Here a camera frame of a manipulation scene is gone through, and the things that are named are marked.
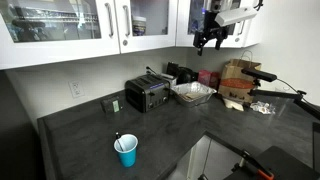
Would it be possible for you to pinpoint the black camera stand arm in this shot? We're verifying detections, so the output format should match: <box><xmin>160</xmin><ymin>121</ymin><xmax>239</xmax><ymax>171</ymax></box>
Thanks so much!
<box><xmin>248</xmin><ymin>78</ymin><xmax>320</xmax><ymax>121</ymax></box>

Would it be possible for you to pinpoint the white wall outlet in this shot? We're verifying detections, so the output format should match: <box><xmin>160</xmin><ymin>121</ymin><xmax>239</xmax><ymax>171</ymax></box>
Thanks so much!
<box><xmin>68</xmin><ymin>79</ymin><xmax>85</xmax><ymax>99</ymax></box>

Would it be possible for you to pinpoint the white box behind toaster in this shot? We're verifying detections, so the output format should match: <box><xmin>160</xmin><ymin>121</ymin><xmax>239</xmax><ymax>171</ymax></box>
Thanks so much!
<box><xmin>160</xmin><ymin>72</ymin><xmax>178</xmax><ymax>89</ymax></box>

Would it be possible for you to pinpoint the white paper napkin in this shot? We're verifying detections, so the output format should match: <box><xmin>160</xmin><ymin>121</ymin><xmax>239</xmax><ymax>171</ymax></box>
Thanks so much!
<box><xmin>222</xmin><ymin>97</ymin><xmax>245</xmax><ymax>112</ymax></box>

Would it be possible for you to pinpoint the narrow white glass cabinet door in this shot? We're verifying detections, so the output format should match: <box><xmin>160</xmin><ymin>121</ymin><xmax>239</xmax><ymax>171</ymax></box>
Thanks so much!
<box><xmin>114</xmin><ymin>0</ymin><xmax>179</xmax><ymax>54</ymax></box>

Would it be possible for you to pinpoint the pink box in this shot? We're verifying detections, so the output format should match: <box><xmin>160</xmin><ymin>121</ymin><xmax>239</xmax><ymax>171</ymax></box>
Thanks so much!
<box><xmin>197</xmin><ymin>69</ymin><xmax>221</xmax><ymax>90</ymax></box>

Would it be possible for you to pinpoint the black clamp orange handle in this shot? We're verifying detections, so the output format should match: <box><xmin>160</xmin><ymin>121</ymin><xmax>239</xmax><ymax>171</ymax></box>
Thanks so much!
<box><xmin>233</xmin><ymin>149</ymin><xmax>276</xmax><ymax>180</ymax></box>

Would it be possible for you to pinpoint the white corner cabinet door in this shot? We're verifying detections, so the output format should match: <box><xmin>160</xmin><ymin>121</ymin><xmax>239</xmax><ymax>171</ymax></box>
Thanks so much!
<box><xmin>175</xmin><ymin>0</ymin><xmax>264</xmax><ymax>49</ymax></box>

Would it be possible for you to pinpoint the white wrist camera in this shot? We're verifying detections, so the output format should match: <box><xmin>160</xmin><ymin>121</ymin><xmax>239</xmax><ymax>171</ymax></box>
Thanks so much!
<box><xmin>214</xmin><ymin>6</ymin><xmax>259</xmax><ymax>28</ymax></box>

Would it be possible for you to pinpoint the clear plastic bag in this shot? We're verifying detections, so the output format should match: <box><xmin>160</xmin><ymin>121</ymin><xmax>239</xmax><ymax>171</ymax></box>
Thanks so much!
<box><xmin>249</xmin><ymin>100</ymin><xmax>277</xmax><ymax>115</ymax></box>

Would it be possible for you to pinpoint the jar inside cabinet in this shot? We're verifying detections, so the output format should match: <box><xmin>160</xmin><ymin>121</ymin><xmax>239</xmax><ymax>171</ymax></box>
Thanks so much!
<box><xmin>131</xmin><ymin>15</ymin><xmax>148</xmax><ymax>37</ymax></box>

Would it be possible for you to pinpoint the small black box green label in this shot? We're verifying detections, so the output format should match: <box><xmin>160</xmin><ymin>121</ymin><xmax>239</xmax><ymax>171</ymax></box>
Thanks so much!
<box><xmin>100</xmin><ymin>95</ymin><xmax>124</xmax><ymax>115</ymax></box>

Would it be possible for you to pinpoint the black four-slot toaster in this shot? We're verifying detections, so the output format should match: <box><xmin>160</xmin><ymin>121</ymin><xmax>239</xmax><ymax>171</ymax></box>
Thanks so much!
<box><xmin>124</xmin><ymin>73</ymin><xmax>172</xmax><ymax>113</ymax></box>

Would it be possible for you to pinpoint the black camera on stand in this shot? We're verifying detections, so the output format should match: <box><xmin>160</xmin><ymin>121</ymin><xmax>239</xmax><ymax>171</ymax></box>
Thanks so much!
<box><xmin>241</xmin><ymin>67</ymin><xmax>278</xmax><ymax>83</ymax></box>

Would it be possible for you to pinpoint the black countertop appliance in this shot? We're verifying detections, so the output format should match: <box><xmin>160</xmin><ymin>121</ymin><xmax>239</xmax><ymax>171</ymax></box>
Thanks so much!
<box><xmin>166</xmin><ymin>61</ymin><xmax>200</xmax><ymax>85</ymax></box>

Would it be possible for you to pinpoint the aluminium foil tray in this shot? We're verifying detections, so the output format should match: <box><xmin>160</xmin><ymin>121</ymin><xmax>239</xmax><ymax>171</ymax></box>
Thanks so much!
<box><xmin>170</xmin><ymin>81</ymin><xmax>218</xmax><ymax>108</ymax></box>

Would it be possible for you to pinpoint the wide white glass cabinet door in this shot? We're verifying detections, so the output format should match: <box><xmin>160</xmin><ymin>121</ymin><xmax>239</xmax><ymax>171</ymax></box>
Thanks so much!
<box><xmin>0</xmin><ymin>0</ymin><xmax>121</xmax><ymax>71</ymax></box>

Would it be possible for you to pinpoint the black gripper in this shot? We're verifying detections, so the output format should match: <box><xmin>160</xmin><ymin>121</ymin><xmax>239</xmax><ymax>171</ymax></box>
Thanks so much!
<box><xmin>192</xmin><ymin>10</ymin><xmax>231</xmax><ymax>57</ymax></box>

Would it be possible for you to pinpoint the silver cabinet handle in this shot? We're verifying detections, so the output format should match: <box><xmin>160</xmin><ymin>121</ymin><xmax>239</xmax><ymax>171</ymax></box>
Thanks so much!
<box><xmin>237</xmin><ymin>19</ymin><xmax>246</xmax><ymax>36</ymax></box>
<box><xmin>104</xmin><ymin>2</ymin><xmax>115</xmax><ymax>38</ymax></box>
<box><xmin>122</xmin><ymin>4</ymin><xmax>132</xmax><ymax>38</ymax></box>

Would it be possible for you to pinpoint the blue plastic cup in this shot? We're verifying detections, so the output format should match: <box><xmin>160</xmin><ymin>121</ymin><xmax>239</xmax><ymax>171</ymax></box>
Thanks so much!
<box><xmin>113</xmin><ymin>133</ymin><xmax>139</xmax><ymax>168</ymax></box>

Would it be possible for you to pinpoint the white lower cabinet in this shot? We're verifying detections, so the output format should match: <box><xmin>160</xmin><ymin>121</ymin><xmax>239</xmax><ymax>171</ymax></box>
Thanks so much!
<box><xmin>186</xmin><ymin>134</ymin><xmax>248</xmax><ymax>180</ymax></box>

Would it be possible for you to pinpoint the black robot table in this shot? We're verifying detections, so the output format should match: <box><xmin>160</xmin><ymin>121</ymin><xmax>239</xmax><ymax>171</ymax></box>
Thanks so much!
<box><xmin>223</xmin><ymin>145</ymin><xmax>320</xmax><ymax>180</ymax></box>

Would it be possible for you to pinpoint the brown paper bag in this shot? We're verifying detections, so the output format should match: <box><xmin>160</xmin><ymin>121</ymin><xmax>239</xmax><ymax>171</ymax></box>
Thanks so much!
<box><xmin>218</xmin><ymin>50</ymin><xmax>263</xmax><ymax>104</ymax></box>

